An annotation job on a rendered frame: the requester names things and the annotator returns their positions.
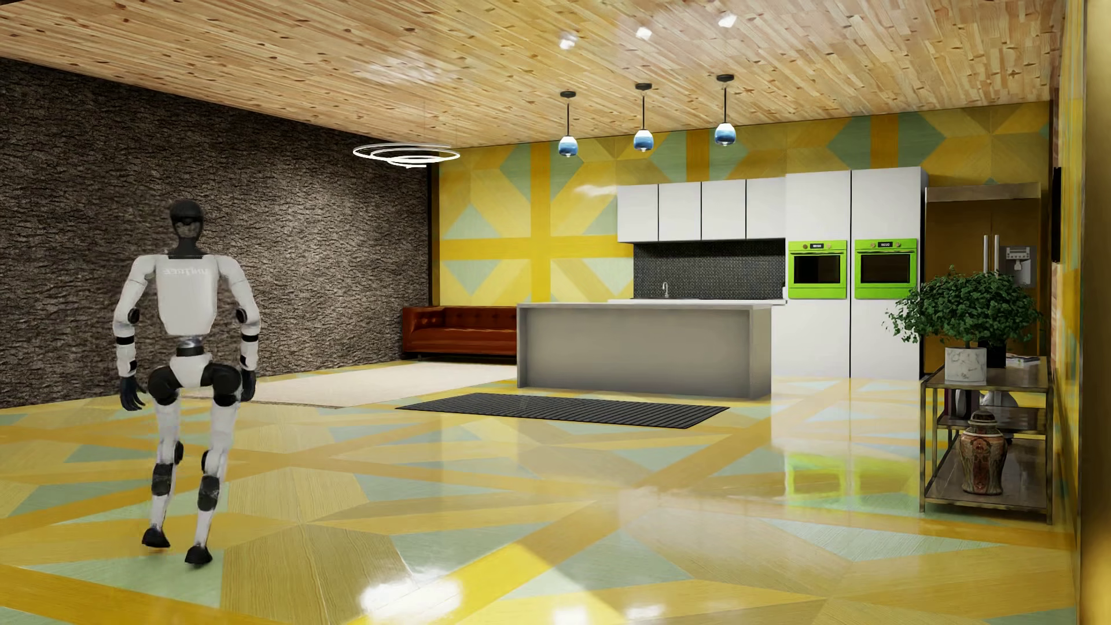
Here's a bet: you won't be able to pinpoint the grey kitchen island counter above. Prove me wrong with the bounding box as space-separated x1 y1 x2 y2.
517 300 786 402

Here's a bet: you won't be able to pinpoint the right robot leg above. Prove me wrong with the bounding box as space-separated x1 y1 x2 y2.
141 365 189 550

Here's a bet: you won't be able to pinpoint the robot leg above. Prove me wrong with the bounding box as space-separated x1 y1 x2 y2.
184 363 243 568
141 365 189 550

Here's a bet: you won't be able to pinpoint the left robot leg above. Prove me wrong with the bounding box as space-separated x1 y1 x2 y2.
184 363 243 568

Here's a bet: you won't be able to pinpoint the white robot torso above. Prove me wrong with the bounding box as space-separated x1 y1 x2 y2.
154 253 220 388

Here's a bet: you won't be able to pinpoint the beige area rug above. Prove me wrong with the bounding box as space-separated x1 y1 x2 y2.
181 361 520 409

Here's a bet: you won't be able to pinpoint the robot head black visor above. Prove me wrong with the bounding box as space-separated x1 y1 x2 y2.
169 201 207 260

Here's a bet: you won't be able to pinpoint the brown leather sofa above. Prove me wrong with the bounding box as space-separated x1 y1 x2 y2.
401 306 519 359

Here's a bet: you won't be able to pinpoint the black ribbed floor mat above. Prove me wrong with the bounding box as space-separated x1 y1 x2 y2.
395 392 730 431

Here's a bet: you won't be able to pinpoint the blue glass pendant lamp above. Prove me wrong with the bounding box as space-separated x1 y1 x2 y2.
558 90 580 159
713 75 738 147
632 83 656 154

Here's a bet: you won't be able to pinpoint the dark tiled backsplash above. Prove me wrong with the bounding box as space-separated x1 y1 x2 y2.
632 240 788 302

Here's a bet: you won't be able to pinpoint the tall white oven cabinet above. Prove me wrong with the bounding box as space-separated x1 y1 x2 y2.
771 167 926 381

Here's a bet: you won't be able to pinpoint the green built-in oven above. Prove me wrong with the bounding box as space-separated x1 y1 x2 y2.
787 240 849 300
854 238 918 300

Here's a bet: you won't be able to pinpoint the green potted plant white pot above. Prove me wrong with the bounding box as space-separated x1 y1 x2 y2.
885 269 1043 385

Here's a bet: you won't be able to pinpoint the brown refrigerator with dispenser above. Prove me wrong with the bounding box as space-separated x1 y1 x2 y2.
924 184 1043 374

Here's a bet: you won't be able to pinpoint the ornate red ceramic vase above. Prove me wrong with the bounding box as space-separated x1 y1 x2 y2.
959 410 1008 497

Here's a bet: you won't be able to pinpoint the metal shelf rack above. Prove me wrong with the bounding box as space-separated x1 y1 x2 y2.
920 358 1055 524

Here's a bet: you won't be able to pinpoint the white ring ceiling light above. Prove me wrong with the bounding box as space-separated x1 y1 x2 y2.
352 141 461 170

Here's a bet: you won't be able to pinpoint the white wall cabinets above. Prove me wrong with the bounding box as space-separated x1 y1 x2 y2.
617 178 788 243

